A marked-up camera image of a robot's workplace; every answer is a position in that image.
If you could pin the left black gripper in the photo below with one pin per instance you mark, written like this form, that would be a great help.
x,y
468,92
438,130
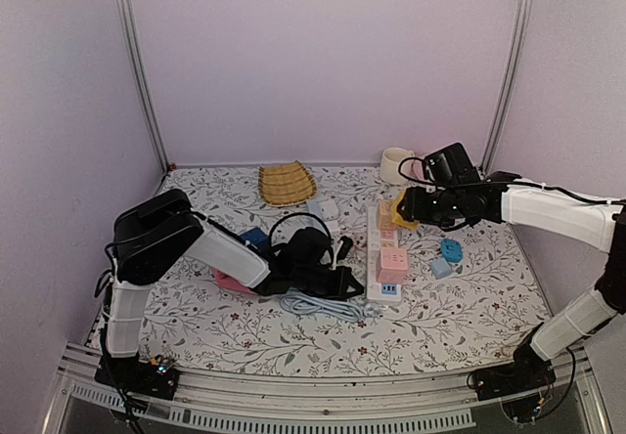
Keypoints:
x,y
346,279

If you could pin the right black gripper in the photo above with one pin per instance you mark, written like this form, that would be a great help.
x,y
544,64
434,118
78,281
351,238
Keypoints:
x,y
416,207

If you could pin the white power strip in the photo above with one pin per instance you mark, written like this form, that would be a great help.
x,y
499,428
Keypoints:
x,y
382,293

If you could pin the bright blue plug adapter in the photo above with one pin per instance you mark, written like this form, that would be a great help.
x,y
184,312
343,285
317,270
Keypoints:
x,y
452,251

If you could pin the pink cube socket adapter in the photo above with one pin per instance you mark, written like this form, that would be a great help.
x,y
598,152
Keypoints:
x,y
392,265

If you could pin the yellow cube socket adapter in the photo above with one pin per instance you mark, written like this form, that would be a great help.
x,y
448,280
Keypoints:
x,y
400,216

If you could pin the light blue plug adapter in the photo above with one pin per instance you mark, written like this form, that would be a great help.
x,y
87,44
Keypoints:
x,y
441,268

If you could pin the beige cube socket adapter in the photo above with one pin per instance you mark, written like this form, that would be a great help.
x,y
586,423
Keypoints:
x,y
384,216

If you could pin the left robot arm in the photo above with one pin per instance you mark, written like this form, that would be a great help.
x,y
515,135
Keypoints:
x,y
151,237

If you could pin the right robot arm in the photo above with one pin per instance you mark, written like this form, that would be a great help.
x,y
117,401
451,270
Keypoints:
x,y
597,222

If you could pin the cream ceramic mug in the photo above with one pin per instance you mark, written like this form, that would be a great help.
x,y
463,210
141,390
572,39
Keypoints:
x,y
395,165

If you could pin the dark blue cube adapter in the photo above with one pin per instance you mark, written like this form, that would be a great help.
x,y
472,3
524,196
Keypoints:
x,y
257,238

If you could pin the floral tablecloth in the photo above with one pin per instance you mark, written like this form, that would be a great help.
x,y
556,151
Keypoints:
x,y
475,317

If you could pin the woven bamboo tray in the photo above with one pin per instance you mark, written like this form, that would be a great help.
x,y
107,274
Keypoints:
x,y
286,185

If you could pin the pink triangular power strip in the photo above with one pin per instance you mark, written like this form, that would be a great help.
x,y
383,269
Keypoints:
x,y
228,283

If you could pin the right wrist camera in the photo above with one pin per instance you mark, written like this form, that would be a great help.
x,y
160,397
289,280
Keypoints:
x,y
450,166

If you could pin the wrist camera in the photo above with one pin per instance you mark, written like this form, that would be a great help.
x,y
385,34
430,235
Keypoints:
x,y
307,246
450,166

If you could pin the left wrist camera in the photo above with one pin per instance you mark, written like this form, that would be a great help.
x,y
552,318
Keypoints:
x,y
307,246

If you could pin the front aluminium rail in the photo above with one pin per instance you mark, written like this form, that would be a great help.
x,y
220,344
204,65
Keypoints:
x,y
222,402

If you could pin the right aluminium frame post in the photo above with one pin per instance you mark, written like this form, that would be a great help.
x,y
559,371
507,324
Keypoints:
x,y
520,26

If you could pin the aluminium frame post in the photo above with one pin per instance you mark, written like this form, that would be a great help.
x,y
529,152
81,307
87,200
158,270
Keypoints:
x,y
132,43
520,26

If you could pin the left aluminium frame post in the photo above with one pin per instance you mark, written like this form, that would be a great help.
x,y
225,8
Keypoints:
x,y
132,43

